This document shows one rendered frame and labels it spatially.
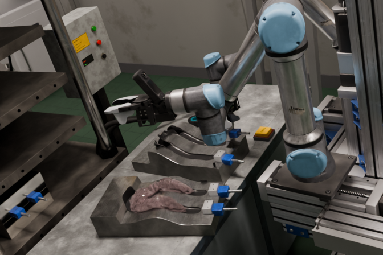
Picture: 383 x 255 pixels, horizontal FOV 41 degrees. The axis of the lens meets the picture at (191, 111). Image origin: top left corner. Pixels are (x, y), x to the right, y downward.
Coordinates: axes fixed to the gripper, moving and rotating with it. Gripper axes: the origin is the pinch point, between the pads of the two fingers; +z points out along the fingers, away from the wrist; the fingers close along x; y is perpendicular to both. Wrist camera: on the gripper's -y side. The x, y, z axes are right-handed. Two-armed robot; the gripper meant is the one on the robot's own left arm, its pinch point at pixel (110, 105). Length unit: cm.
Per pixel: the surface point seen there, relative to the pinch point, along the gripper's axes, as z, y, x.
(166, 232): 3, 62, 20
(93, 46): 52, 1, 106
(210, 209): -15, 55, 23
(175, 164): 6, 51, 55
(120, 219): 21, 55, 21
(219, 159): -15, 49, 52
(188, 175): 0, 56, 54
